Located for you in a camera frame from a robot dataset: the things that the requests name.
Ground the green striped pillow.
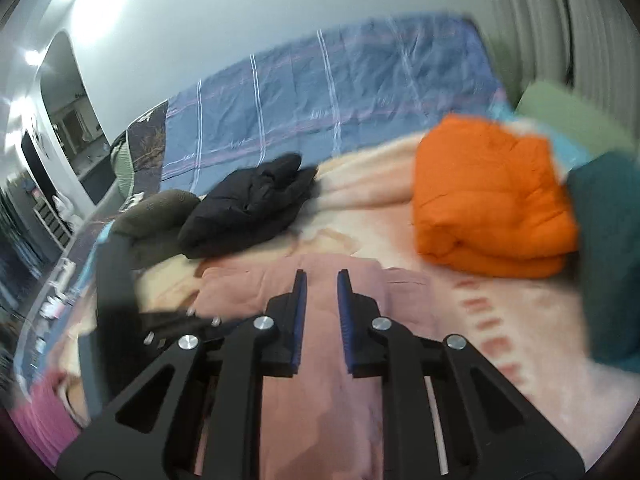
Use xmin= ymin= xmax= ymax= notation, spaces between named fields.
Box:
xmin=110 ymin=132 xmax=134 ymax=200

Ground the black folded jacket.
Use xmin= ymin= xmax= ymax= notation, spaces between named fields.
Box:
xmin=178 ymin=153 xmax=317 ymax=259

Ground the blue plaid pillow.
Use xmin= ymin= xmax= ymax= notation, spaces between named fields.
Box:
xmin=160 ymin=13 xmax=508 ymax=195

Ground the light green pillow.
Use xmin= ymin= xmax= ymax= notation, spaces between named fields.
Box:
xmin=516 ymin=80 xmax=638 ymax=157

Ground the pink sleeve forearm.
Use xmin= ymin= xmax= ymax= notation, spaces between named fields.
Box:
xmin=10 ymin=370 xmax=84 ymax=470

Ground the dark patterned pillow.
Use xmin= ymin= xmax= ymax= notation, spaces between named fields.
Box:
xmin=127 ymin=101 xmax=168 ymax=195

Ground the orange folded puffer jacket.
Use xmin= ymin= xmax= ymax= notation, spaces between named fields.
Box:
xmin=412 ymin=114 xmax=578 ymax=278

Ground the grey pleated curtain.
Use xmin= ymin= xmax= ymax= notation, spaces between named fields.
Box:
xmin=483 ymin=0 xmax=639 ymax=133

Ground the white bear figurine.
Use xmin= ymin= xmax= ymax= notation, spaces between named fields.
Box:
xmin=53 ymin=194 xmax=75 ymax=223

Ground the teal folded garment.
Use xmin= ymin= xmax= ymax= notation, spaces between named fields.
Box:
xmin=566 ymin=152 xmax=639 ymax=373

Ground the white shelf rack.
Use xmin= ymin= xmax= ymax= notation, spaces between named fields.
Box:
xmin=32 ymin=197 xmax=72 ymax=250

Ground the brown fleece folded garment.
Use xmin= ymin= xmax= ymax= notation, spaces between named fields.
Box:
xmin=111 ymin=190 xmax=201 ymax=269

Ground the pink quilted fleece jacket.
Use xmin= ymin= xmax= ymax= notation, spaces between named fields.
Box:
xmin=194 ymin=254 xmax=437 ymax=479

